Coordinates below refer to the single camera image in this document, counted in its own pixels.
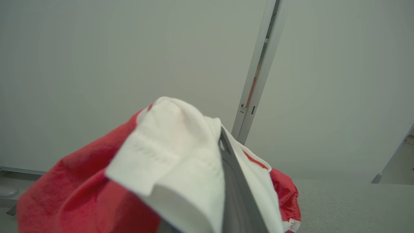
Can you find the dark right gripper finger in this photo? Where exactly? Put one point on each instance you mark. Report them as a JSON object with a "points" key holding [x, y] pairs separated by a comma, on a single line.
{"points": [[239, 200]]}

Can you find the red and white garment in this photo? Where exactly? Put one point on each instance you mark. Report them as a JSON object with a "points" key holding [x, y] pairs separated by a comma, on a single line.
{"points": [[81, 194]]}

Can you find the short grey partition foot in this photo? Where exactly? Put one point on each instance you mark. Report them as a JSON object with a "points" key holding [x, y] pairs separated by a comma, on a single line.
{"points": [[377, 178]]}

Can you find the long grey partition foot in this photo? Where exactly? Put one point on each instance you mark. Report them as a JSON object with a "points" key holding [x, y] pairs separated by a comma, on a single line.
{"points": [[8, 192]]}

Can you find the grey double partition frame post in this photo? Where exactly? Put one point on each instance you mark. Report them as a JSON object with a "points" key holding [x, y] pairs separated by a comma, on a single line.
{"points": [[242, 129]]}

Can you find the grey partition bottom rail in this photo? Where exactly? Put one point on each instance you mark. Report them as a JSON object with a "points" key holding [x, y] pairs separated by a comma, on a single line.
{"points": [[19, 170]]}

